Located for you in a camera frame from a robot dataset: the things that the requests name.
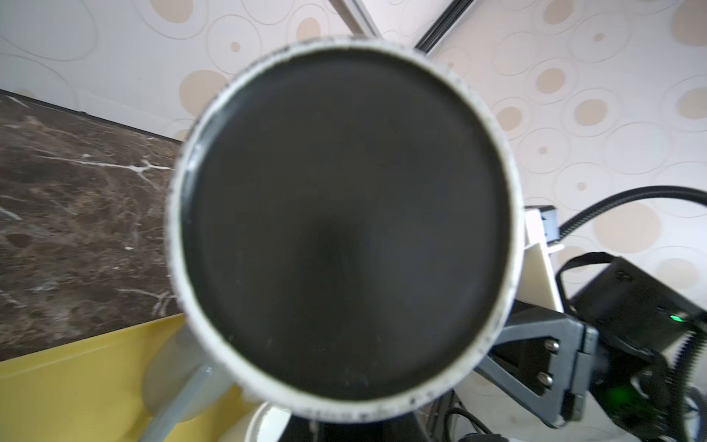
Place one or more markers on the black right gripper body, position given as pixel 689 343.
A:
pixel 650 339

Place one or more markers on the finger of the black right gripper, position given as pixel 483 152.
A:
pixel 544 360

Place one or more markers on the black mug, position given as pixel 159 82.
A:
pixel 344 231

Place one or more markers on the white mug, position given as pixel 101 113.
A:
pixel 267 423

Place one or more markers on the small grey mug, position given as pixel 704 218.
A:
pixel 181 382

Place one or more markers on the yellow plastic tray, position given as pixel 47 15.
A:
pixel 89 390

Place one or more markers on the black corner frame post right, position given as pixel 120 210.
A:
pixel 449 18

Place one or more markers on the aluminium rail back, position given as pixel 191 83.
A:
pixel 356 17

